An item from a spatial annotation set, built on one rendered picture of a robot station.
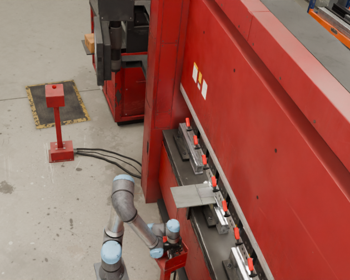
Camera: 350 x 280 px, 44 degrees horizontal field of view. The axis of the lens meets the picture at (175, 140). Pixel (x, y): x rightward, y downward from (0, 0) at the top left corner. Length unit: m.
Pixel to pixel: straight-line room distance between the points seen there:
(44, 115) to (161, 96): 2.12
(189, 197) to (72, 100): 2.88
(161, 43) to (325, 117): 1.78
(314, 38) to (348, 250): 0.87
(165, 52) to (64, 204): 1.78
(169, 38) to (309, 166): 1.70
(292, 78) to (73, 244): 2.63
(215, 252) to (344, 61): 1.46
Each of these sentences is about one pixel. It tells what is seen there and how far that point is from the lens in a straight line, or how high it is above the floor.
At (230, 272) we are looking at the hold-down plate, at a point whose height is 0.91.
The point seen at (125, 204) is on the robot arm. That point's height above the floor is 1.39.
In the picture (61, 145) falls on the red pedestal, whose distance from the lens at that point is 4.54.
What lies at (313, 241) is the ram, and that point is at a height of 1.76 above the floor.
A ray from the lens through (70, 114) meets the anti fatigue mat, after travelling 5.18.
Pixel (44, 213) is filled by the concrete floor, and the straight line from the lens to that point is 4.13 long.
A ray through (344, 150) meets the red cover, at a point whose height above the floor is 2.21.
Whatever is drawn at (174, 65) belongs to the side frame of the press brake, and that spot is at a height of 1.47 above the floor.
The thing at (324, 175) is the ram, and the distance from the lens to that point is 1.66.
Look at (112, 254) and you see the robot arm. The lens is 2.57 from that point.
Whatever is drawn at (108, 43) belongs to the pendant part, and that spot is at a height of 1.57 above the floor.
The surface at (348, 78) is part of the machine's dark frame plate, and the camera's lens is 1.73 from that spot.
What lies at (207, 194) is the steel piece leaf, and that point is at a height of 1.00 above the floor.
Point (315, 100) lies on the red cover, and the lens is 1.63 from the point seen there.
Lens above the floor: 3.08
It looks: 39 degrees down
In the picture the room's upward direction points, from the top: 6 degrees clockwise
